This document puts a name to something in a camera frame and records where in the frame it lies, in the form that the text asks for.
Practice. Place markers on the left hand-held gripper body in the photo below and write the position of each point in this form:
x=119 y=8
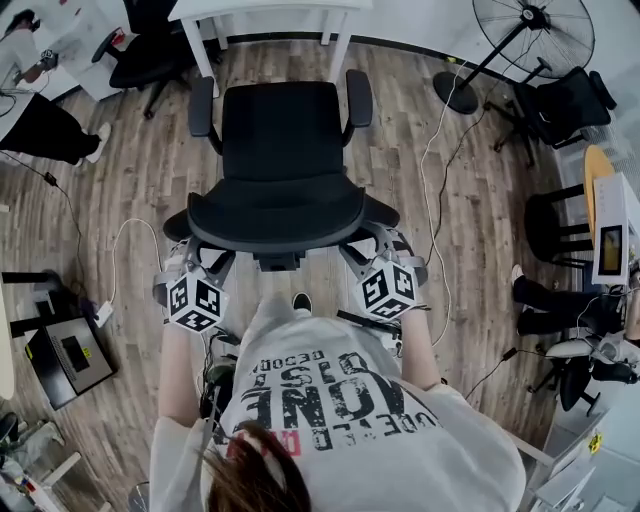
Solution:
x=197 y=300

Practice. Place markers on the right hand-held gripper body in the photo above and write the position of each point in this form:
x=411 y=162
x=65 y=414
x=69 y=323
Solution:
x=390 y=290

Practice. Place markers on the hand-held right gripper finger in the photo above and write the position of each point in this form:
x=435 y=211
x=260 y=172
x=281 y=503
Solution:
x=400 y=245

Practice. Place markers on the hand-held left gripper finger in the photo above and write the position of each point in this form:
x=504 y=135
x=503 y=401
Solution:
x=180 y=252

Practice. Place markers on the person's left forearm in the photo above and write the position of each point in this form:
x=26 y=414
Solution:
x=182 y=370

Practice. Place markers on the person's right forearm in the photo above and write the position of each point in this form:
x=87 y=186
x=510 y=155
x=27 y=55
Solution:
x=420 y=345

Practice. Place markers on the person's right shoe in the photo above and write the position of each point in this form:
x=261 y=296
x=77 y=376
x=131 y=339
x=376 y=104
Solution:
x=302 y=302

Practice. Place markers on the person in white clothes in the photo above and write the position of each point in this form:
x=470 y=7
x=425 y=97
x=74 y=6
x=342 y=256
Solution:
x=360 y=425

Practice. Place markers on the grey computer tower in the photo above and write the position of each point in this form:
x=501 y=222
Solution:
x=70 y=360

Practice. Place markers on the black stool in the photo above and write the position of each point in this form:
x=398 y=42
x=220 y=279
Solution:
x=542 y=225

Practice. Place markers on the black standing fan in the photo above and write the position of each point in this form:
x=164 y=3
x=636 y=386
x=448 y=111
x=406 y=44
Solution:
x=455 y=92

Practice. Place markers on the black swivel office chair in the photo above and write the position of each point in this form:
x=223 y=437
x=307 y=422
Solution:
x=145 y=65

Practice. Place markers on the white side table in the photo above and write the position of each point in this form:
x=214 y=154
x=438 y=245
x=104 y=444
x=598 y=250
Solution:
x=85 y=75

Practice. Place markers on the round grey stool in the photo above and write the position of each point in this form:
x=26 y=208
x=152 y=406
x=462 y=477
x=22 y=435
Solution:
x=139 y=497

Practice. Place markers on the black and white swivel chair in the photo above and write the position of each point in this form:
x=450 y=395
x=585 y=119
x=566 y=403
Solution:
x=575 y=385

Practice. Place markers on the round yellow table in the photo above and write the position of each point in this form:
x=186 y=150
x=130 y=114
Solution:
x=597 y=165

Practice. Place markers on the grey cloth bundle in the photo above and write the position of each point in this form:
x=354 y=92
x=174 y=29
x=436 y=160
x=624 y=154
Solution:
x=35 y=442

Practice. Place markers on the black mesh office chair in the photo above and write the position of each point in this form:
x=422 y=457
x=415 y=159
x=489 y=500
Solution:
x=570 y=110

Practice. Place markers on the white box with screen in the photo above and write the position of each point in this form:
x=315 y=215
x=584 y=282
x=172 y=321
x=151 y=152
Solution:
x=612 y=200

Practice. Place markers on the small yellow toy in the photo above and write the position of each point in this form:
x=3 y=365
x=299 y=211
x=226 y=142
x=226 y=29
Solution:
x=595 y=442

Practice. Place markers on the white desk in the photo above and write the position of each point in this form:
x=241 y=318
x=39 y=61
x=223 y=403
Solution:
x=270 y=12

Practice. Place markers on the white work table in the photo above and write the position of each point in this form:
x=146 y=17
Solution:
x=610 y=475

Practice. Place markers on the white wooden frame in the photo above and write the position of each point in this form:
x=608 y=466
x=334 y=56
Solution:
x=60 y=475

